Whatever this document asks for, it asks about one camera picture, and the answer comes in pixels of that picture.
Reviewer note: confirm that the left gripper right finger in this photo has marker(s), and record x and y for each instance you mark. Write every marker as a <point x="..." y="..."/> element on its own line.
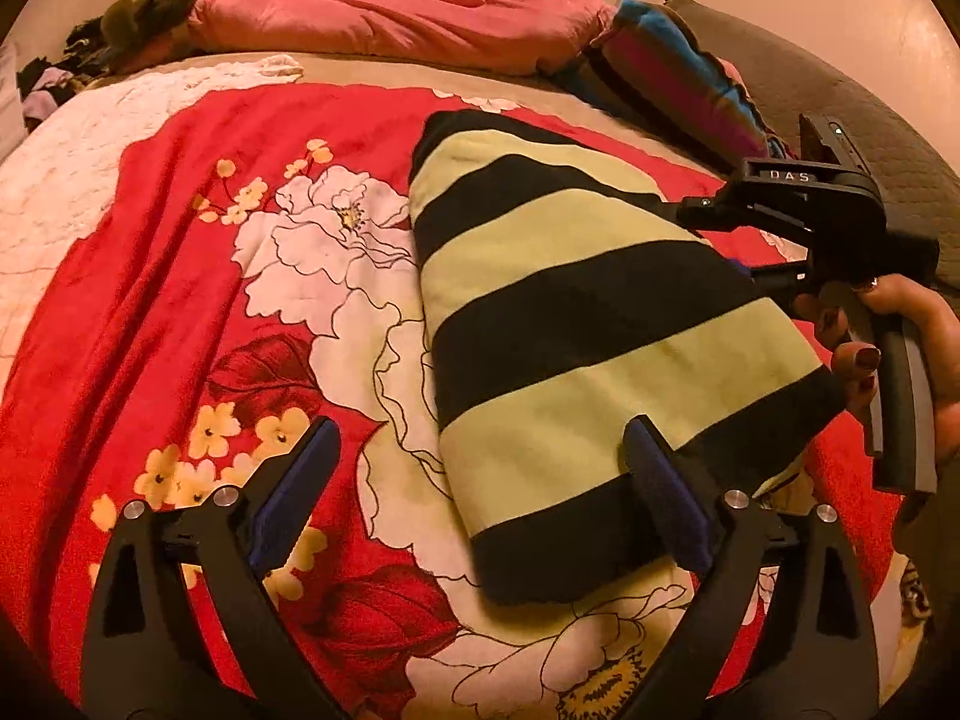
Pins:
<point x="816" y="656"/>

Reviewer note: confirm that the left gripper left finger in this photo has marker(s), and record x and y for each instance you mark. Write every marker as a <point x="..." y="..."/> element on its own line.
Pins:
<point x="144" y="655"/>

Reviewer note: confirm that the green black striped sweater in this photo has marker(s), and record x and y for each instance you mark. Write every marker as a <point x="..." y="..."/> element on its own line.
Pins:
<point x="602" y="376"/>

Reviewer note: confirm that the pile of clothes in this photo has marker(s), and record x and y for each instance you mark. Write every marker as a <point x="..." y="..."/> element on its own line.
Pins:
<point x="45" y="86"/>

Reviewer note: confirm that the right hand red nails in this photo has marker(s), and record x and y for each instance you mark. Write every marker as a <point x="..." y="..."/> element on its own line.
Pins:
<point x="855" y="364"/>

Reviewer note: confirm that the grey quilted headboard cushion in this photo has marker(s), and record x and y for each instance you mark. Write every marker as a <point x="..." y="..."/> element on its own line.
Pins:
<point x="785" y="81"/>

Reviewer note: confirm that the multicolour striped pillow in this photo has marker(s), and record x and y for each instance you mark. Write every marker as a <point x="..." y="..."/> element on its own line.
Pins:
<point x="647" y="67"/>

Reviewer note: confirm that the red floral blanket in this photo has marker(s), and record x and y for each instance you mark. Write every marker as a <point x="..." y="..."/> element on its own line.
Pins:
<point x="256" y="269"/>

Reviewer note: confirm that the tan bed sheet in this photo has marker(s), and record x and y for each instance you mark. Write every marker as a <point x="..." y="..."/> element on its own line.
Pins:
<point x="534" y="93"/>

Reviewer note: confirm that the peach white plush blanket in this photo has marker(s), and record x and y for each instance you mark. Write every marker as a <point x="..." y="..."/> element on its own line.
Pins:
<point x="60" y="181"/>

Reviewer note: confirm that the pink satin quilt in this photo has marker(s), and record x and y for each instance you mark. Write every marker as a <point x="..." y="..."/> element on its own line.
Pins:
<point x="504" y="37"/>

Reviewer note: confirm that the white plastic drawer unit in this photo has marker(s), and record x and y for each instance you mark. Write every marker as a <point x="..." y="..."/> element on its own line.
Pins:
<point x="12" y="121"/>

